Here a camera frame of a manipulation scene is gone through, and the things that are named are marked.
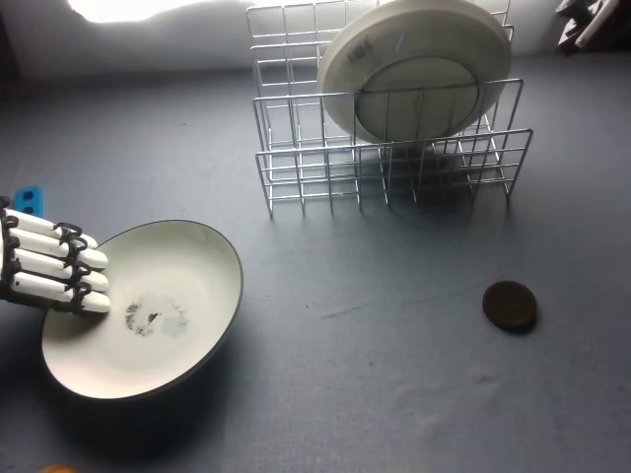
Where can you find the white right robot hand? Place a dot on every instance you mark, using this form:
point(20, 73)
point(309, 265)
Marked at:
point(581, 20)

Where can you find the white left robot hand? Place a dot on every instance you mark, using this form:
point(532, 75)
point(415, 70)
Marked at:
point(39, 261)

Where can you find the white plate with dark rim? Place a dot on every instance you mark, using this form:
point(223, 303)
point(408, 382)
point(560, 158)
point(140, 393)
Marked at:
point(162, 276)
point(419, 54)

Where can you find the small blue block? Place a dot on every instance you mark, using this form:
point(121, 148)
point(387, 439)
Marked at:
point(28, 199)

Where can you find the orange swirl cookie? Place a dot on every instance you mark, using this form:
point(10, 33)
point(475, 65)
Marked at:
point(59, 469)

